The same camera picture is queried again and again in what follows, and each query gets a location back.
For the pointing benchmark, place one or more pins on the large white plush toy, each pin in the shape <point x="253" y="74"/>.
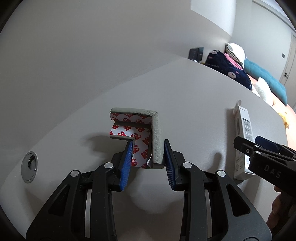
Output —
<point x="263" y="89"/>

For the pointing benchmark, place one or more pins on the white carton box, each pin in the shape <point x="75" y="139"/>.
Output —
<point x="242" y="125"/>

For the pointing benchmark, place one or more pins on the white door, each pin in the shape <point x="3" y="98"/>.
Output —
<point x="290" y="60"/>

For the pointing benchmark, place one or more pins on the white checkered pillow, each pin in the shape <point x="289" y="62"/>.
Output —
<point x="237" y="51"/>

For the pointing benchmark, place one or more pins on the yellow plush toy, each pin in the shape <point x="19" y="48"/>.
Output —
<point x="285" y="119"/>

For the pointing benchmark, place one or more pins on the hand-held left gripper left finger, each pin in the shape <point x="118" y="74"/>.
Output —
<point x="126" y="162"/>

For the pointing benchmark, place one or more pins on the person's right hand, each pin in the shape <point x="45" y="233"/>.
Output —
<point x="279" y="208"/>

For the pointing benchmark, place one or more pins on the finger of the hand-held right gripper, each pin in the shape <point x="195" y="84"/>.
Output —
<point x="244" y="144"/>
<point x="266" y="142"/>

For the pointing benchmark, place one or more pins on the grey foam corner guard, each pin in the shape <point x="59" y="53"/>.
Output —
<point x="157" y="136"/>

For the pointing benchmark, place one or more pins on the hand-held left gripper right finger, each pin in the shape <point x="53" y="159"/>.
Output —
<point x="170" y="164"/>

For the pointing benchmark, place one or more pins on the teal cushion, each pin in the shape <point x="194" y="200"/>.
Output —
<point x="266" y="78"/>

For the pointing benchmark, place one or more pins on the navy patterned blanket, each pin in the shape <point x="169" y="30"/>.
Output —
<point x="231" y="69"/>

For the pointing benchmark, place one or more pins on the black wall sockets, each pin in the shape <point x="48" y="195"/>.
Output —
<point x="196" y="53"/>

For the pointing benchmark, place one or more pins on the bed with pink sheet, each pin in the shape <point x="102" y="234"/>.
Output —
<point x="291" y="129"/>

